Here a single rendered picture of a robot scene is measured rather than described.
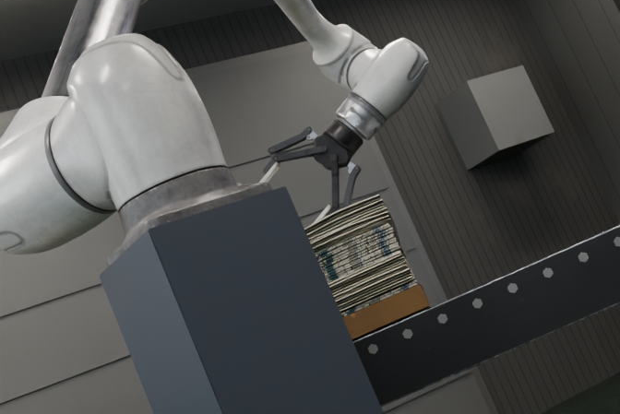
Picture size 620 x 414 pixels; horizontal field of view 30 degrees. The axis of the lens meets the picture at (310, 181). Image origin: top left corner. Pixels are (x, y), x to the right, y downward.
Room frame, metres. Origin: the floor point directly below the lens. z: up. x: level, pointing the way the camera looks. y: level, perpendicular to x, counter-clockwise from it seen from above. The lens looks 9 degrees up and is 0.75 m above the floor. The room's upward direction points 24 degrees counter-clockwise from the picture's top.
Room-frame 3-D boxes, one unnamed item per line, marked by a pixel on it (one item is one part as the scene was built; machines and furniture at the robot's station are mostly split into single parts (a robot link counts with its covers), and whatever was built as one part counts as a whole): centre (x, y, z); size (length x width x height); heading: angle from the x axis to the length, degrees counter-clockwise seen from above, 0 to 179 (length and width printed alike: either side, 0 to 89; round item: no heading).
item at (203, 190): (1.49, 0.15, 1.03); 0.22 x 0.18 x 0.06; 123
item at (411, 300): (2.26, -0.04, 0.83); 0.29 x 0.16 x 0.04; 176
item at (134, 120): (1.48, 0.18, 1.17); 0.18 x 0.16 x 0.22; 61
